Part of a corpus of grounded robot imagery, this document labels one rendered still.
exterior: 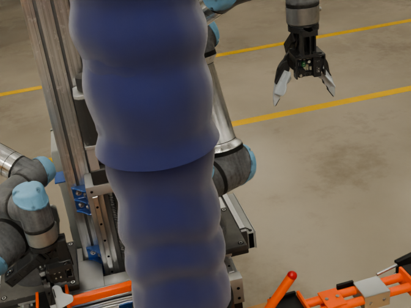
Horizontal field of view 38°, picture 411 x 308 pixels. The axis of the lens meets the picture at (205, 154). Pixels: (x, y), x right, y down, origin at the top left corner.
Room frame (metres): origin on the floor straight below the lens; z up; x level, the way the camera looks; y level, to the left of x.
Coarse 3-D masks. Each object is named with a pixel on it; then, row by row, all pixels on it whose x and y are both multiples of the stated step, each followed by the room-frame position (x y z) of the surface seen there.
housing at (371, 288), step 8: (360, 280) 1.15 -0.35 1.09; (368, 280) 1.15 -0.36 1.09; (376, 280) 1.15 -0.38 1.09; (360, 288) 1.12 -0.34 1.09; (368, 288) 1.12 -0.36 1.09; (376, 288) 1.12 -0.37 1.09; (384, 288) 1.11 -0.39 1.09; (368, 296) 1.09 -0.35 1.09; (376, 296) 1.10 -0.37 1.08; (384, 296) 1.10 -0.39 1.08; (368, 304) 1.09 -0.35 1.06; (376, 304) 1.10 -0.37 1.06; (384, 304) 1.10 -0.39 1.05
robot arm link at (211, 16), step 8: (200, 0) 1.37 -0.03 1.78; (208, 0) 1.32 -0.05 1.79; (216, 0) 1.30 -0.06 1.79; (224, 0) 1.29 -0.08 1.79; (232, 0) 1.30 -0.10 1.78; (240, 0) 1.32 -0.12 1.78; (248, 0) 1.35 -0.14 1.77; (208, 8) 1.36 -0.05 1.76; (216, 8) 1.30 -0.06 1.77; (224, 8) 1.31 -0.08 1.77; (208, 16) 1.37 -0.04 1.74; (216, 16) 1.37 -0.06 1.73; (208, 24) 1.42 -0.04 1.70
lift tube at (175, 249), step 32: (96, 64) 0.95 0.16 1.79; (96, 128) 1.00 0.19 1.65; (128, 192) 0.95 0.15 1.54; (160, 192) 0.94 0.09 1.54; (192, 192) 0.95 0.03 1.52; (128, 224) 0.96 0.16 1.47; (160, 224) 0.92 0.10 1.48; (192, 224) 0.94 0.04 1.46; (128, 256) 0.99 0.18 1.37; (160, 256) 0.93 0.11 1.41; (192, 256) 0.94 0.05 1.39; (224, 256) 1.00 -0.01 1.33; (160, 288) 0.94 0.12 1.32; (192, 288) 0.93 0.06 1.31; (224, 288) 0.99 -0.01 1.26
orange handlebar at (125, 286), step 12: (396, 276) 1.16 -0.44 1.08; (108, 288) 1.25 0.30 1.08; (120, 288) 1.25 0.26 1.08; (348, 288) 1.14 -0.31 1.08; (396, 288) 1.12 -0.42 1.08; (408, 288) 1.12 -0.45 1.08; (84, 300) 1.23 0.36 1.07; (312, 300) 1.11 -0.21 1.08; (324, 300) 1.10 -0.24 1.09; (336, 300) 1.10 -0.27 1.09; (348, 300) 1.10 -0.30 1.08; (360, 300) 1.09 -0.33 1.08
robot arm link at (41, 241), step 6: (54, 222) 1.23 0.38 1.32; (54, 228) 1.22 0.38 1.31; (42, 234) 1.19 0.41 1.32; (48, 234) 1.20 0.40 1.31; (54, 234) 1.21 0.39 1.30; (30, 240) 1.19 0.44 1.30; (36, 240) 1.19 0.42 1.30; (42, 240) 1.19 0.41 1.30; (48, 240) 1.20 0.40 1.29; (54, 240) 1.21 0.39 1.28; (36, 246) 1.19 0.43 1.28; (42, 246) 1.19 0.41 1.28
